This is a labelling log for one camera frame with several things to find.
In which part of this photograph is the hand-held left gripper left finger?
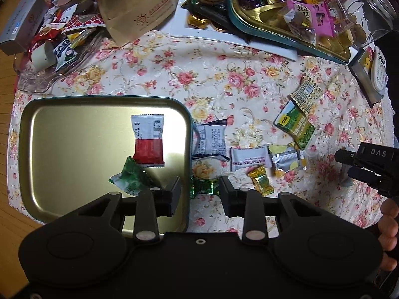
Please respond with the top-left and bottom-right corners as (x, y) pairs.
(76, 176), (182, 245)

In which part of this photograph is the grey cardboard box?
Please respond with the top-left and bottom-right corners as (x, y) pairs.
(0, 0), (48, 56)

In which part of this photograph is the black gold patterned snack packet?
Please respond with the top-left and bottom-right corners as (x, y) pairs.
(288, 76), (324, 113)

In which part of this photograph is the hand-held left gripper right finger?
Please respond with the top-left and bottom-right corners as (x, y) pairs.
(219, 176), (322, 245)

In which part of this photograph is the person's right hand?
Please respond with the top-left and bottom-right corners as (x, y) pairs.
(378, 197), (399, 272)

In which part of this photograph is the pink snack packet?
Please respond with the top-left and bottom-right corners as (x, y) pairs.
(285, 0), (336, 42)

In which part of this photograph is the floral tablecloth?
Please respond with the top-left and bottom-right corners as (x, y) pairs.
(8, 29), (395, 234)

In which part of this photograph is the clear glass plate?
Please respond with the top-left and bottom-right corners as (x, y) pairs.
(14, 31), (105, 94)

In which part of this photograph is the green candy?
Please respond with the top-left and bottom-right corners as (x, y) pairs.
(190, 176), (222, 198)

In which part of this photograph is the brown paper bag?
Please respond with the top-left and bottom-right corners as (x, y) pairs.
(98, 0), (182, 48)

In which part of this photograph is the silver and yellow snack packet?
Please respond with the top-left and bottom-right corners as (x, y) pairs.
(269, 145), (308, 175)

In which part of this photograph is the green crinkled snack packet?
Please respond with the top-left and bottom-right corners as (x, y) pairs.
(109, 156), (155, 195)

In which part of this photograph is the box with yellow cartoon print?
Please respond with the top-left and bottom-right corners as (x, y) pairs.
(347, 45), (389, 106)

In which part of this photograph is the grey and white snack bar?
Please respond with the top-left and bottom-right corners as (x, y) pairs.
(230, 146), (271, 172)

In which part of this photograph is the gold tray with teal rim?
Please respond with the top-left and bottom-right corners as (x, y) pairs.
(227, 0), (353, 65)

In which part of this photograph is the clear plastic snack box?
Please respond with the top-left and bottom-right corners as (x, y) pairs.
(331, 0), (367, 49)

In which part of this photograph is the clear packet of brown snacks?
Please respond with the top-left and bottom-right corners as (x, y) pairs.
(282, 8), (316, 43)

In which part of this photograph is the gold wrapped candy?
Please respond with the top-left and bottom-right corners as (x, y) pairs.
(248, 166), (275, 197)
(186, 15), (210, 29)

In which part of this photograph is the white and black snack packet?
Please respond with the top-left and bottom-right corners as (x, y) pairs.
(191, 119), (229, 162)

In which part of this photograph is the large glass jar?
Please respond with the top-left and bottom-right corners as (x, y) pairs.
(355, 0), (395, 38)

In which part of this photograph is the white board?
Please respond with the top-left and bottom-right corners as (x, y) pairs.
(170, 1), (299, 62)

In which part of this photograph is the gold tray with grey rim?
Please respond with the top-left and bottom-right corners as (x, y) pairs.
(19, 96), (192, 232)

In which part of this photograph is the green and yellow snack packet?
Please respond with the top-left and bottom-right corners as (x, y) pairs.
(274, 100), (319, 149)

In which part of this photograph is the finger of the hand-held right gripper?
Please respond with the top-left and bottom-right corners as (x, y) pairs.
(335, 149), (360, 164)
(347, 165), (380, 181)

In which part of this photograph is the red and white snack packet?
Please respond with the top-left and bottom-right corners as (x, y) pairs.
(131, 114), (166, 167)

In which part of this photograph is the pile of assorted snack wrappers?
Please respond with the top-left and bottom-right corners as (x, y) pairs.
(29, 0), (105, 72)

